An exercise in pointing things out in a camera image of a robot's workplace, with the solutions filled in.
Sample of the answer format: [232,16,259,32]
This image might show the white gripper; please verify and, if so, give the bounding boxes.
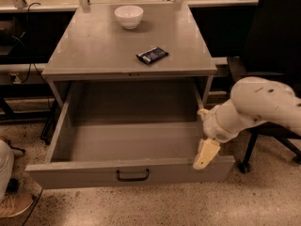
[193,104,251,170]

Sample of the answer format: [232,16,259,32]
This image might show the grey top drawer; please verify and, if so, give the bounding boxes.
[26,80,234,189]

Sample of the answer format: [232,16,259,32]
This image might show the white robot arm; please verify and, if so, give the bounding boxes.
[193,76,301,170]

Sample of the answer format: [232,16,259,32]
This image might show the grey drawer cabinet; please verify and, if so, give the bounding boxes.
[42,3,216,105]

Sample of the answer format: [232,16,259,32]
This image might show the dark blue snack packet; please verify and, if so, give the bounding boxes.
[136,47,169,65]

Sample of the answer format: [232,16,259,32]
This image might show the black office chair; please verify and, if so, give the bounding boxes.
[228,0,301,173]

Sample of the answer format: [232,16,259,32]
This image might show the white ceramic bowl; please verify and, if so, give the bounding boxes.
[114,6,144,29]

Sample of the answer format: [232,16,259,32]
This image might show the person's leg in white trousers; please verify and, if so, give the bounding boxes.
[0,140,14,202]

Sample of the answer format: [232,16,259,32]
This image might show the tan sneaker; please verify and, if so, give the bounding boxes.
[0,193,33,218]

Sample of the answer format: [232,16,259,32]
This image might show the white wall socket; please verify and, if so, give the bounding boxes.
[10,73,21,84]

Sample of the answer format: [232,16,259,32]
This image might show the black power cable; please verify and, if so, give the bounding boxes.
[12,2,55,226]

